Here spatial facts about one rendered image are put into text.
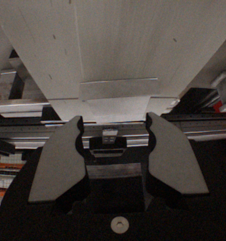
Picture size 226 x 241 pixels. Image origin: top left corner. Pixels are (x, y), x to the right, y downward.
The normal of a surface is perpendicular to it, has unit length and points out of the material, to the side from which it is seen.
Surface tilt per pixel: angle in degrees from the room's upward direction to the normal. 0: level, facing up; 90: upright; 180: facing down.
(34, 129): 90
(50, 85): 0
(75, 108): 0
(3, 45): 0
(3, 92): 90
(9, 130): 90
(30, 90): 90
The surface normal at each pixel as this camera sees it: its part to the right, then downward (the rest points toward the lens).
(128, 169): 0.07, -0.36
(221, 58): 0.05, 0.94
